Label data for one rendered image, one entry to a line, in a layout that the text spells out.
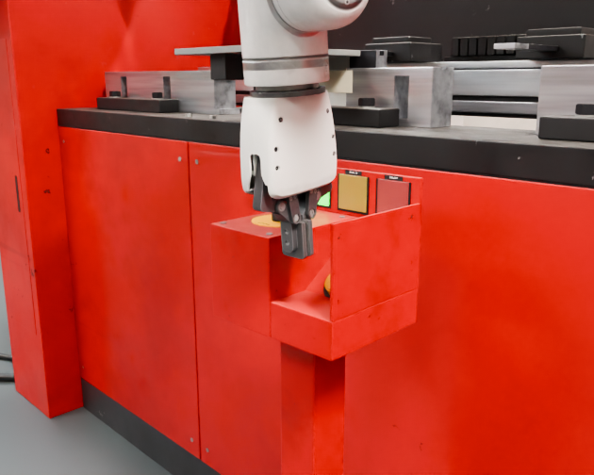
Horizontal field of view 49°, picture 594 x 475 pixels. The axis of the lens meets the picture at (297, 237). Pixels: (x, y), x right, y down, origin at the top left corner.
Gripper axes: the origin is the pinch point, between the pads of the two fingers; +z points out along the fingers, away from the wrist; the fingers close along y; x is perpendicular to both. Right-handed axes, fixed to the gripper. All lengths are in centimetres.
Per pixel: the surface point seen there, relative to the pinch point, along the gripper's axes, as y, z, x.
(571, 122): -36.5, -7.9, 13.7
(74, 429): -19, 81, -111
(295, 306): -0.3, 8.4, -1.2
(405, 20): -99, -22, -54
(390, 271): -9.9, 6.0, 4.8
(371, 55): -45, -16, -25
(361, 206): -15.5, 0.7, -3.6
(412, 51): -66, -16, -30
